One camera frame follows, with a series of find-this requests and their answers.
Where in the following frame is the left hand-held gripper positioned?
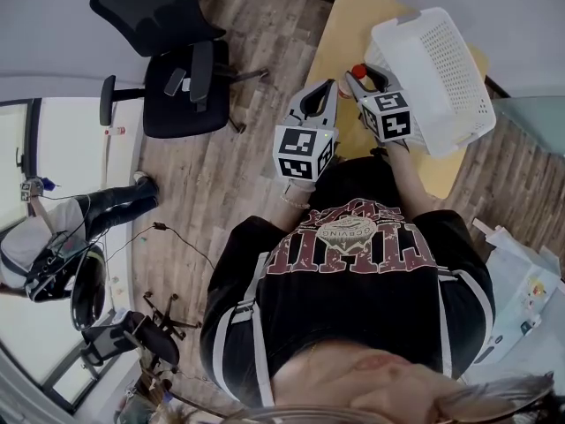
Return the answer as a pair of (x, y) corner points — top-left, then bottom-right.
(273, 79), (340, 181)

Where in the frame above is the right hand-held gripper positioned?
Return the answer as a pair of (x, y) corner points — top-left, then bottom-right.
(345, 64), (412, 144)

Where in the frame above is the small red-capped bottle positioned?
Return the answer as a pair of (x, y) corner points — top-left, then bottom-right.
(337, 63), (368, 101)

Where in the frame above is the white plastic basket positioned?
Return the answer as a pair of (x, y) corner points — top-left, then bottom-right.
(364, 6), (498, 158)

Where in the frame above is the person's right forearm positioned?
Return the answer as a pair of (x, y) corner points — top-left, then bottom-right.
(388, 143), (438, 218)

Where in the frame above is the person's left forearm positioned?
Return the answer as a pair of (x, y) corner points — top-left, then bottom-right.
(271, 178), (314, 229)

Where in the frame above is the wooden table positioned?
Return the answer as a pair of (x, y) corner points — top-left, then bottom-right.
(304, 0), (491, 201)

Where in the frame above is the frosted glass door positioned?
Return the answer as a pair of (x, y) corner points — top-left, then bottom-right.
(492, 95), (565, 158)

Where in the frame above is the black printed t-shirt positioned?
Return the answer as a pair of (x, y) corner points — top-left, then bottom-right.
(199, 155), (496, 408)

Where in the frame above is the pale green cloth covered table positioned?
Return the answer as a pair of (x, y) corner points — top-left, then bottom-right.
(471, 218), (565, 366)

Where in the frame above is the small yellow red packet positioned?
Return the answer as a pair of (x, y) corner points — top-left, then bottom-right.
(527, 276), (549, 299)

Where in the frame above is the person's face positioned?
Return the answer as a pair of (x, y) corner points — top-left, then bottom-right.
(271, 344), (469, 424)

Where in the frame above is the beaded bracelet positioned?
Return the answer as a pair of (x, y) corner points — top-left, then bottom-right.
(280, 194), (312, 211)

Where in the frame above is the black floor cable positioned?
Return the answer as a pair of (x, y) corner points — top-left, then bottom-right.
(103, 222), (217, 273)

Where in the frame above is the grey shoulder strap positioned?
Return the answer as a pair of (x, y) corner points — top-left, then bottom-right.
(233, 252), (277, 408)
(434, 267), (454, 379)

